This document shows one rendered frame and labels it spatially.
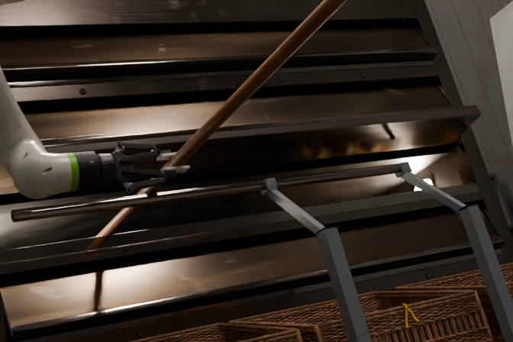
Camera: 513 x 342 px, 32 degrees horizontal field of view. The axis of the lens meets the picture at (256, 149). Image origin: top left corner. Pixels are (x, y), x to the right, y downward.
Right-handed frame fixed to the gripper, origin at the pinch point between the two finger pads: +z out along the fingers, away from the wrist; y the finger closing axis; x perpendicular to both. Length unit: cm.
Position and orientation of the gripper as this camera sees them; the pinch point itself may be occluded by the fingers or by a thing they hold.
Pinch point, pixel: (173, 162)
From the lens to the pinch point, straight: 223.2
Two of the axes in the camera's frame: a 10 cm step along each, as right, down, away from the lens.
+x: 4.4, -3.9, -8.1
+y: 2.6, 9.2, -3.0
